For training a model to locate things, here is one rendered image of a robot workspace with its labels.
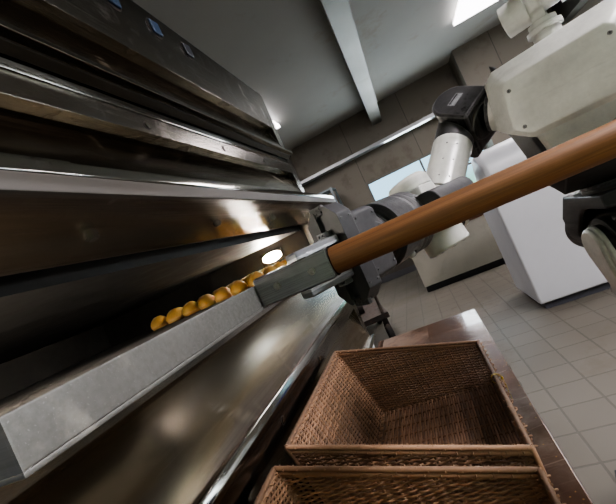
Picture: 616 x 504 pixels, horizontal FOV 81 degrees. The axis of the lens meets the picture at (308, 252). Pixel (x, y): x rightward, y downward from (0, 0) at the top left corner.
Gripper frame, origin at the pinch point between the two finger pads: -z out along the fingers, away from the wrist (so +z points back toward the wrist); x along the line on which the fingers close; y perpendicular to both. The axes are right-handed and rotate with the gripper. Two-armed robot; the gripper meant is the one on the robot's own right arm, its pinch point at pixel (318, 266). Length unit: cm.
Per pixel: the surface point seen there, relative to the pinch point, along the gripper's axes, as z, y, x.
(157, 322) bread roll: 16, -139, 1
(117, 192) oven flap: -11.1, -17.7, 19.2
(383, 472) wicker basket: 12.9, -23.7, -40.8
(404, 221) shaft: 4.3, 9.7, 0.8
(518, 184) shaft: 9.9, 18.1, -0.3
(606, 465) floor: 116, -34, -120
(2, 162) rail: -21.7, -11.0, 22.2
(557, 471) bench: 45, -11, -62
